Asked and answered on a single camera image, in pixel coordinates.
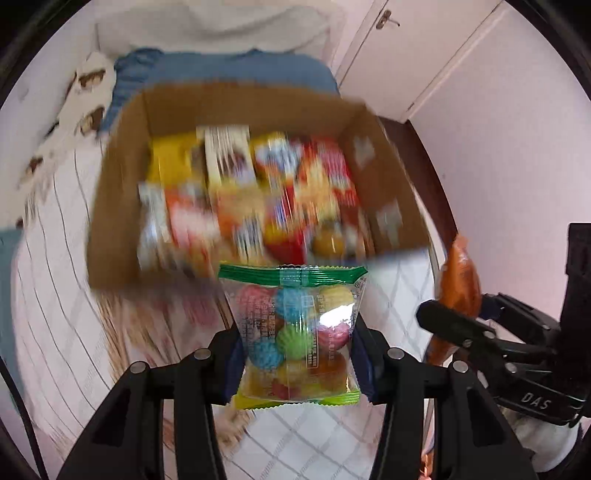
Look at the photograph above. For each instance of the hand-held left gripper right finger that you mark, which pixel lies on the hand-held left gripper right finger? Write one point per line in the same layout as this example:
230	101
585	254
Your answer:
364	369

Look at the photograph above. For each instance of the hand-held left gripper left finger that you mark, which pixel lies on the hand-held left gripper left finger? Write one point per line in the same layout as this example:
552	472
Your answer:
233	367

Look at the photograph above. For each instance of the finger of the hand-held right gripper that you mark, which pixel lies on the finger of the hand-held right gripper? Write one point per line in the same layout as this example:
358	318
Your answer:
517	311
457	325

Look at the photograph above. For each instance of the orange brown snack packet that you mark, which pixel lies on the orange brown snack packet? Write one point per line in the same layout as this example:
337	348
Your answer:
457	277

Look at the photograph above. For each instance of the clear bag of colourful candies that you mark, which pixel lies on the clear bag of colourful candies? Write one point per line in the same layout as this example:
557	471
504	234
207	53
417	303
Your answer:
295	337

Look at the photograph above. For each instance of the cardboard box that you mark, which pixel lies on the cardboard box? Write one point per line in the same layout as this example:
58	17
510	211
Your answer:
124	221

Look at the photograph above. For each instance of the floral printed blanket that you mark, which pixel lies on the floral printed blanket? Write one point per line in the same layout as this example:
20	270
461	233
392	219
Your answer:
69	323

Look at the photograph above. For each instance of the group of snack packets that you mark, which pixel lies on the group of snack packets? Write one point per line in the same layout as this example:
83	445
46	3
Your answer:
258	198

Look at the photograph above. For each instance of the teal cloth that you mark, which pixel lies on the teal cloth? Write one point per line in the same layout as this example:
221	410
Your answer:
9	300

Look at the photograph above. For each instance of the white door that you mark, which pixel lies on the white door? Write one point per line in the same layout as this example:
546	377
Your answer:
415	50

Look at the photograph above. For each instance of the blue cushion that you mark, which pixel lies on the blue cushion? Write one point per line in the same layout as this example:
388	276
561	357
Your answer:
221	69

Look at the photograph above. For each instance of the white pillow with brown print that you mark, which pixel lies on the white pillow with brown print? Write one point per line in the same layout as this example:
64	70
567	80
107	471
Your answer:
85	97

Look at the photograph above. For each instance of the white quilt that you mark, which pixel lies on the white quilt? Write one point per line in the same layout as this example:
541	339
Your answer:
221	23

